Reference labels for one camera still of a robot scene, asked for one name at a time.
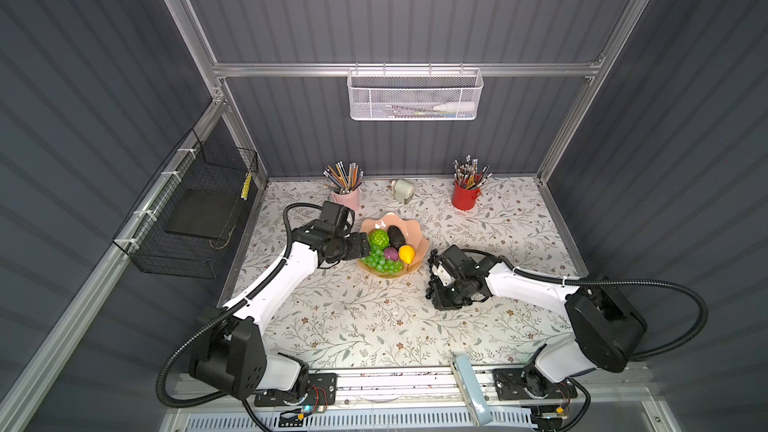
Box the green custard apple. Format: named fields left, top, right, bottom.
left=368, top=229, right=390, bottom=250

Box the green grape bunch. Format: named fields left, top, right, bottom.
left=361, top=246, right=405, bottom=276

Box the purple passion fruit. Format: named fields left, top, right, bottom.
left=383, top=247, right=400, bottom=261

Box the dark avocado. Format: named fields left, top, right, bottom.
left=387, top=225, right=407, bottom=249

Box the yellow lemon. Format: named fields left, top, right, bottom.
left=398, top=244, right=416, bottom=265

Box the dark purple grape bunch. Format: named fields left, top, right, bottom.
left=425, top=249, right=442, bottom=301

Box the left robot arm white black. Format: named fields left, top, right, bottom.
left=189, top=201, right=371, bottom=402

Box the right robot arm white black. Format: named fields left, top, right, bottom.
left=426, top=245, right=647, bottom=384

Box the pink scalloped fruit bowl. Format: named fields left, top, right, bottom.
left=357, top=213, right=430, bottom=278

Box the pink pencil cup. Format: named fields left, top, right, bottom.
left=331, top=188, right=361, bottom=213

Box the coloured pencils bundle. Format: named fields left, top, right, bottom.
left=323, top=161, right=364, bottom=195

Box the red pen cup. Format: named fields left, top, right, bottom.
left=451, top=183, right=481, bottom=211

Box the pens bundle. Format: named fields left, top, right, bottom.
left=453, top=155, right=492, bottom=190

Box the white marker in basket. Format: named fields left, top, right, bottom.
left=387, top=102, right=477, bottom=115

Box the left black corrugated cable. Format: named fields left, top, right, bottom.
left=154, top=202, right=325, bottom=409

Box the black corrugated cable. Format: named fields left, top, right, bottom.
left=154, top=202, right=325, bottom=409
left=461, top=248, right=709, bottom=362

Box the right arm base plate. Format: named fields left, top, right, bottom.
left=492, top=367, right=579, bottom=401

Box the light blue bracket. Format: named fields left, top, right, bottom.
left=450, top=354, right=493, bottom=427

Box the white wire mesh basket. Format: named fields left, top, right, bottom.
left=346, top=66, right=484, bottom=121

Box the black wire basket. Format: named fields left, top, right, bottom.
left=113, top=132, right=259, bottom=279

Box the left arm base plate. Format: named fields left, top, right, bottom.
left=252, top=373, right=338, bottom=407

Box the aluminium front rail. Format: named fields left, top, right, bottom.
left=173, top=365, right=655, bottom=409

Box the right black corrugated cable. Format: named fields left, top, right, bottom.
left=461, top=248, right=709, bottom=362

